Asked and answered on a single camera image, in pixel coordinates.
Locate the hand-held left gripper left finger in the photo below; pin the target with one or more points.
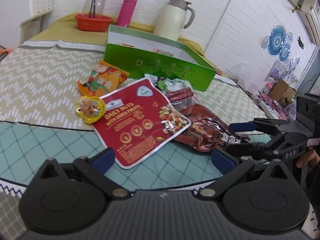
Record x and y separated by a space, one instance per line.
103 160

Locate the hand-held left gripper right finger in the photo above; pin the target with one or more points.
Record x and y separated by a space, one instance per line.
222 161

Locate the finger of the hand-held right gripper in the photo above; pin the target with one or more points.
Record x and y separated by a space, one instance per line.
240 150
242 127

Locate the brown glossy snack packet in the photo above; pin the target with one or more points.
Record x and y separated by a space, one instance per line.
200 127

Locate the red nuts pouch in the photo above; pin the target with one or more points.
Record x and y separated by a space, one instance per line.
130 120

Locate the orange cartoon snack packet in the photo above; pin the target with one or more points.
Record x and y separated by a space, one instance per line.
102 80

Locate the green cardboard box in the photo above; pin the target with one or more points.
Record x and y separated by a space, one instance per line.
150 65

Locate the person's right hand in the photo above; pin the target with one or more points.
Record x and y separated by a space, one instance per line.
310 158

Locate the leopard print cloth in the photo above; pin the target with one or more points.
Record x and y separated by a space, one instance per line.
250 93

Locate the brown cardboard box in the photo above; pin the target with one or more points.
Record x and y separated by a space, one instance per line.
281 90

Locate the small jar with pink lid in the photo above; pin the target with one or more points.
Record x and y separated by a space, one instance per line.
269 88

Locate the yellow jelly cup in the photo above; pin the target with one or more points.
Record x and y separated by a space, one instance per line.
90 108

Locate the purple picture card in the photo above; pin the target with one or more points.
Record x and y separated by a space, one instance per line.
277 71

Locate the red envelope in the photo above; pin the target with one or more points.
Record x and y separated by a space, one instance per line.
220 72

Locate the dark red zip packet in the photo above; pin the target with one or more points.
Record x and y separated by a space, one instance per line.
178 95

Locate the small blue paper fan decoration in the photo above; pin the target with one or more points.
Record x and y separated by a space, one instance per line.
284 52

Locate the large blue paper fan decoration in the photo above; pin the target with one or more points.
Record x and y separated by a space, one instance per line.
275 40

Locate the white green cartoon packet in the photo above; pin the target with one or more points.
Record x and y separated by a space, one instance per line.
162 82

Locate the white air conditioner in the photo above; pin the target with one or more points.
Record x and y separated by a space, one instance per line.
310 17

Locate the patterned tablecloth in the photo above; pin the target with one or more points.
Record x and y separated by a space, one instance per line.
37 80

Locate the cream thermal carafe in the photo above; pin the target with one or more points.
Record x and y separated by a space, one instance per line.
170 22

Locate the mustard yellow cloth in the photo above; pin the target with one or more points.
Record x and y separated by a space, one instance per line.
62 32

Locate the red plastic basket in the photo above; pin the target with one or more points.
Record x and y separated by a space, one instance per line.
92 25

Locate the orange plastic basin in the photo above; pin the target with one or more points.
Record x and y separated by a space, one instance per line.
3 53

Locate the pink thermos bottle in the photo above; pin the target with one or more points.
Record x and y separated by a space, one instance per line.
126 12

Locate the glass jar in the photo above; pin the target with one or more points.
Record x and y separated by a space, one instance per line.
101 2

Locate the white water dispenser with screen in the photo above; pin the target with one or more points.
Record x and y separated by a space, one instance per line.
42 5

